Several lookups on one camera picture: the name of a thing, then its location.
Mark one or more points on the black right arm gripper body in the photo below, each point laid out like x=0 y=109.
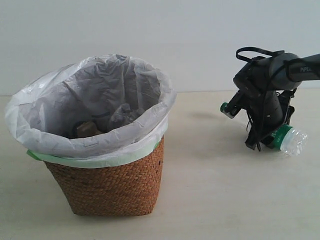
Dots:
x=268 y=115

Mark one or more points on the clear bottle with green label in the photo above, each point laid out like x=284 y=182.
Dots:
x=290 y=142

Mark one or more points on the clear bottle with black cap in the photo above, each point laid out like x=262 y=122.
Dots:
x=123 y=116

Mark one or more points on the brown cardboard pulp tray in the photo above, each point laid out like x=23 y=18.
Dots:
x=85 y=129

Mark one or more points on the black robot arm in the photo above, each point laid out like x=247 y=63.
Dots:
x=266 y=84

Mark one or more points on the brown woven wicker basket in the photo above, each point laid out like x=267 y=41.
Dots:
x=122 y=191

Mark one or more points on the white and green bin liner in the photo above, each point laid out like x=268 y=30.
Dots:
x=41 y=116

